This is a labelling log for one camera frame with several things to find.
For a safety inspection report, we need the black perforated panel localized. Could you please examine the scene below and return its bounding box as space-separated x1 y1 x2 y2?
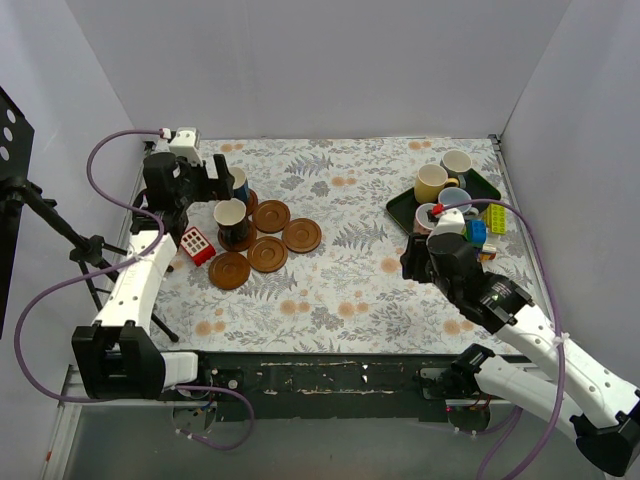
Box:
1 89 35 329

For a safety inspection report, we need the green mug back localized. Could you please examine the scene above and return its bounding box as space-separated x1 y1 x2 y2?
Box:
440 150 473 189

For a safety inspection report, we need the dark wooden coaster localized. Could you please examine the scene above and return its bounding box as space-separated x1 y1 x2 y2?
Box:
208 252 251 290

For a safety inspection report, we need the black mug white inside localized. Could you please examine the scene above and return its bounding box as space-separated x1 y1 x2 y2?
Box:
213 198 249 243

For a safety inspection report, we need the aluminium frame rail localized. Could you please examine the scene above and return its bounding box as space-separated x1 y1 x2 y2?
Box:
40 365 204 479

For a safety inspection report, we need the red toy brick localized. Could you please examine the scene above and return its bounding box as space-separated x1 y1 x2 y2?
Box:
180 226 216 267

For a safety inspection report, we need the floral table mat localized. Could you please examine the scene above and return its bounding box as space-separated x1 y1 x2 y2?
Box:
94 138 554 356

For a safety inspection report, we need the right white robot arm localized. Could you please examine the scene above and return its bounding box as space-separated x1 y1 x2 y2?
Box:
401 233 639 477

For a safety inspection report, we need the light blue mug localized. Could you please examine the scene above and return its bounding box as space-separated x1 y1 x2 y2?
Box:
438 187 479 219

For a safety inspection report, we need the blue mug white inside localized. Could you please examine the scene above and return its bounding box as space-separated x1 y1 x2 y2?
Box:
229 167 250 205

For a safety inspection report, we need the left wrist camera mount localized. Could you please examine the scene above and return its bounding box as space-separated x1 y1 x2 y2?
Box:
168 127 203 167

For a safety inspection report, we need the colourful toy pile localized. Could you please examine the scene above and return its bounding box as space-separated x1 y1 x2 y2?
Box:
477 237 498 263

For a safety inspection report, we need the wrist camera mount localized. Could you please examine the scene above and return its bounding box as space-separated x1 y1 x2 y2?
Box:
168 127 203 167
430 208 466 237

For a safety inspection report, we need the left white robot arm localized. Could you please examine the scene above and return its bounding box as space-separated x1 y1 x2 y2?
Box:
72 152 234 400

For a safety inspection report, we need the cream mug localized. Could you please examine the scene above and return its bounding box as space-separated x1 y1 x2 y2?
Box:
414 164 459 204

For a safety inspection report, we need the yellow green toy block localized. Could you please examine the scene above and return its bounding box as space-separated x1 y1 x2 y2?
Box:
483 203 507 235

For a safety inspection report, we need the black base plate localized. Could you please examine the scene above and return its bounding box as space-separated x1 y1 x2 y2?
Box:
164 353 497 430

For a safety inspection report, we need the black tray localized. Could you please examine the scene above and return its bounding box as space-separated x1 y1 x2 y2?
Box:
386 169 501 234

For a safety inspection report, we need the pink floral mug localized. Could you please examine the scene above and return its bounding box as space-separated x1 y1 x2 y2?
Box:
413 203 439 235

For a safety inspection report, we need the blue toy block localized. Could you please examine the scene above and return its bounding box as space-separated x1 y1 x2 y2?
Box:
465 219 487 248

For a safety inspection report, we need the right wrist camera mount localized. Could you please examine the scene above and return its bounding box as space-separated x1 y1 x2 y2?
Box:
430 208 466 237

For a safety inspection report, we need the black tripod stand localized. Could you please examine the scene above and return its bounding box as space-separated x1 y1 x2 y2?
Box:
0 175 179 344

